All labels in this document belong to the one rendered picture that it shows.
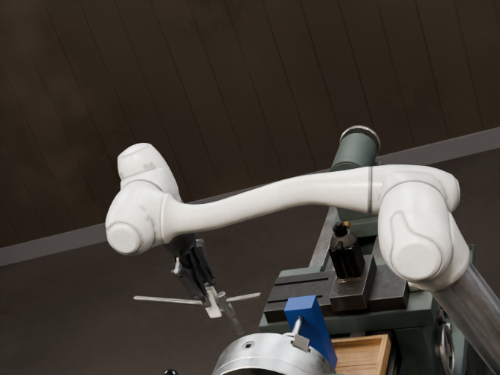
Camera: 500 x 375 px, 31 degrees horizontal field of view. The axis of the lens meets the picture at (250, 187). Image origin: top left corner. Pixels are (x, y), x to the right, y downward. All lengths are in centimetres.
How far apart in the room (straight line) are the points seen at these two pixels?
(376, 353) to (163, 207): 99
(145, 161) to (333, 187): 40
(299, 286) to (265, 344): 69
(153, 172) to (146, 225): 18
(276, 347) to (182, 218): 47
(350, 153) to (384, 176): 124
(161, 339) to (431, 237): 314
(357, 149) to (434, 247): 149
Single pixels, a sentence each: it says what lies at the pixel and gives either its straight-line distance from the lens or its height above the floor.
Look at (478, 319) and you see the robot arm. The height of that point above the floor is 134.
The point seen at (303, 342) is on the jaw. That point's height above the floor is 118.
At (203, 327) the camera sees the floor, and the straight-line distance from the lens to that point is 467.
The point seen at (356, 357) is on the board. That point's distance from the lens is 261.
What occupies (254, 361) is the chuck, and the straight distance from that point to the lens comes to 212.
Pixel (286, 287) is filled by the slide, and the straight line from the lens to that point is 285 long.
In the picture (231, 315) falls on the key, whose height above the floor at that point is 133.
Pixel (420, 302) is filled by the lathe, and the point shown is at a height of 93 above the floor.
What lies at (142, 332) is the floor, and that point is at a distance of 484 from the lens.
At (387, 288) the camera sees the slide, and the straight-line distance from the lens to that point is 270.
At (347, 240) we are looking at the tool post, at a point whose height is 114.
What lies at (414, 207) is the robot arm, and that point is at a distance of 175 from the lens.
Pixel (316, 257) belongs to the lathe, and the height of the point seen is 87.
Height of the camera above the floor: 244
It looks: 24 degrees down
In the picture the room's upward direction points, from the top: 20 degrees counter-clockwise
